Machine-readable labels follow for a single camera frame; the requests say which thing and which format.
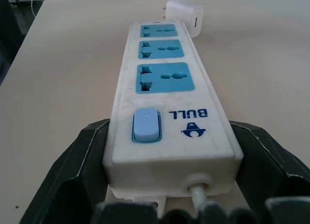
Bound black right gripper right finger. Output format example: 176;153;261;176
229;120;310;224

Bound white power strip cord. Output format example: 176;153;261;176
190;182;209;207

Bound white USB charger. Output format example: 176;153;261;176
161;0;204;39

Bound white power strip blue sockets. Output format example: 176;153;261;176
102;20;244;209

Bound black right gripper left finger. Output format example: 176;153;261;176
19;118;111;224

